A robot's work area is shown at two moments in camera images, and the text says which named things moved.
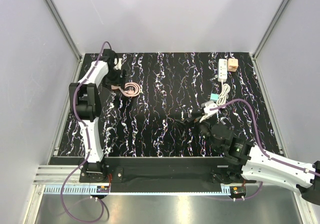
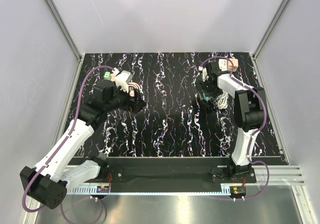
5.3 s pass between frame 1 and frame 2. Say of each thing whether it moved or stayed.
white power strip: stayed
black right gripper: moved
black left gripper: moved
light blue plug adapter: moved
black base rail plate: stayed
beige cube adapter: stayed
